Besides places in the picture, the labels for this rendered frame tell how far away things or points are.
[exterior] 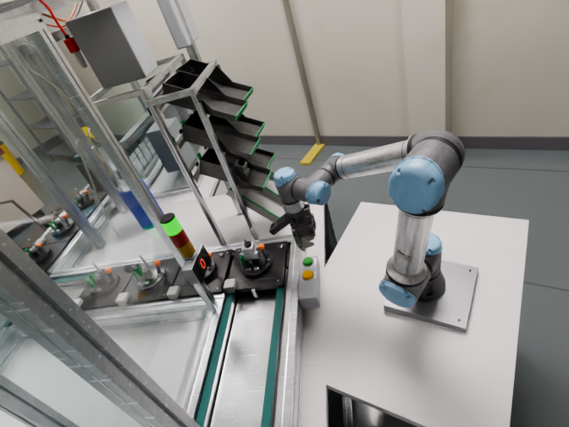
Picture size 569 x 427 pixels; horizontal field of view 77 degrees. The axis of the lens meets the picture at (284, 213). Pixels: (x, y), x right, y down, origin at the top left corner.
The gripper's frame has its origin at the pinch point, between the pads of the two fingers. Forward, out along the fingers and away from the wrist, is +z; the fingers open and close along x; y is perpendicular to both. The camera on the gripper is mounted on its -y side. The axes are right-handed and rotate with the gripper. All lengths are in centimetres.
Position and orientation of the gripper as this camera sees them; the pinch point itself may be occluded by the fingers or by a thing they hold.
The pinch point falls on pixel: (302, 248)
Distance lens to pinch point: 138.0
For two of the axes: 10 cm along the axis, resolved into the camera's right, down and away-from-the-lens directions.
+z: 2.7, 7.6, 5.9
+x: 0.8, -6.3, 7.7
